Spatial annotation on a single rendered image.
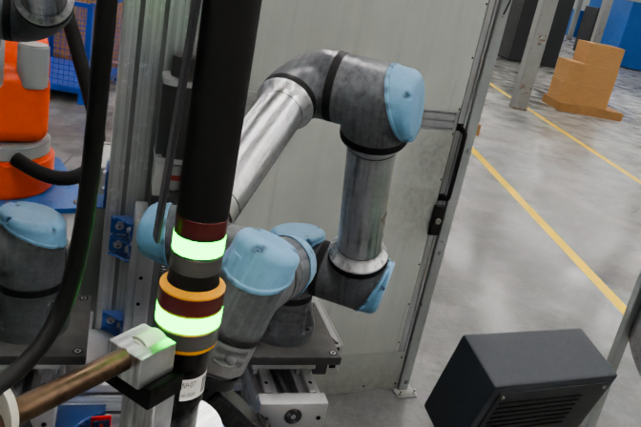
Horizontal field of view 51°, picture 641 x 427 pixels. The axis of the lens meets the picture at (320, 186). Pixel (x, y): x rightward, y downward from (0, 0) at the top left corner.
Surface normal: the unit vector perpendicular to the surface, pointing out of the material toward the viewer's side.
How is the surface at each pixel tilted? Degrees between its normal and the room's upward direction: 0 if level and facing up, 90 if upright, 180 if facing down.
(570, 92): 90
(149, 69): 90
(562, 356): 15
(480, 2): 90
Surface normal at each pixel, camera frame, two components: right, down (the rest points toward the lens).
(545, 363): 0.27, -0.80
